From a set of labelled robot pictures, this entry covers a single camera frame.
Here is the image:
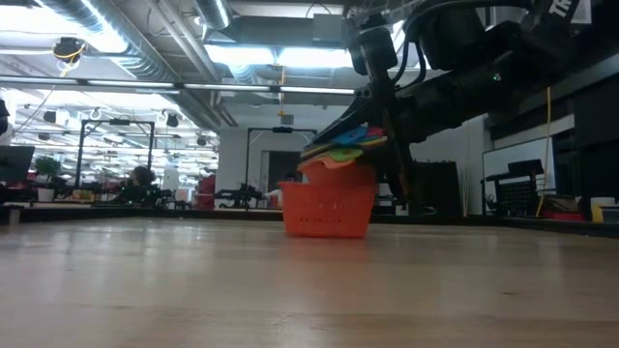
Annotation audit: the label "red chair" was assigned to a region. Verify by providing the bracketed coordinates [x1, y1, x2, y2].
[195, 173, 218, 211]

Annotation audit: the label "black pegboard cart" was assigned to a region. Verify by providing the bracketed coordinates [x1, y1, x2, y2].
[481, 159, 546, 217]

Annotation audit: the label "green measuring cup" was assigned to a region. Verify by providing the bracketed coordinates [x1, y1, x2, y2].
[316, 147, 365, 163]

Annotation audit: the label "black tall frame rig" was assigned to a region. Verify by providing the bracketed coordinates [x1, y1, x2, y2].
[74, 118, 156, 189]

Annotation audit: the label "black background robot arms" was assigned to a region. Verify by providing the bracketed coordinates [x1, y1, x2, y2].
[52, 163, 173, 207]

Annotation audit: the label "medium blue measuring cup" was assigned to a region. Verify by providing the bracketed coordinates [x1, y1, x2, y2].
[333, 126, 369, 146]

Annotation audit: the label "dark computer monitor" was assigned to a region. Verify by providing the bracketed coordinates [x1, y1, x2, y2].
[0, 144, 36, 184]

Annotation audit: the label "yellow hanging cable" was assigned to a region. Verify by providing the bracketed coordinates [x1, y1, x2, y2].
[534, 86, 553, 218]

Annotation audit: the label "whiteboard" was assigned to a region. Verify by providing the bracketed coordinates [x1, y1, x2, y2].
[482, 136, 556, 217]

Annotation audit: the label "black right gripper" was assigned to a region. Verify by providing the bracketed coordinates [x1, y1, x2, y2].
[309, 16, 514, 207]

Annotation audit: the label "orange plastic basket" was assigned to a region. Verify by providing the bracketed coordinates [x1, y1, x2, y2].
[279, 181, 378, 240]

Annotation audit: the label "yellow and white box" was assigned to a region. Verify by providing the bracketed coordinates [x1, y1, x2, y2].
[589, 196, 619, 224]

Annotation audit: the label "potted green plant white pot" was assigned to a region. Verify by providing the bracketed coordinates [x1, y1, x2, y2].
[32, 155, 63, 203]

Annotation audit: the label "black narrow frame stand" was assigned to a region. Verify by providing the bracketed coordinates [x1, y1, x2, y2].
[245, 126, 318, 209]

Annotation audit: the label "black cabinet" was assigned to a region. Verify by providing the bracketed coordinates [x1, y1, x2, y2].
[413, 160, 463, 217]

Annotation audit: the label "orange measuring cup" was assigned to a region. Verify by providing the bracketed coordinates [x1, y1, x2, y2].
[296, 157, 378, 188]

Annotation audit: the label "long ceiling light strip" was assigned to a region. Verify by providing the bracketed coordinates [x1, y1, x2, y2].
[0, 74, 357, 96]

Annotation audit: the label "red flat bin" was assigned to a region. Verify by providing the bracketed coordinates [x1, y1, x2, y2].
[540, 209, 585, 222]

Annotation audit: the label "silver ribbed ventilation duct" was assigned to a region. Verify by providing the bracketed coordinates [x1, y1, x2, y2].
[41, 0, 223, 131]

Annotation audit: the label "black round ceiling device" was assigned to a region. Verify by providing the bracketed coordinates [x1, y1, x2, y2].
[51, 36, 88, 65]

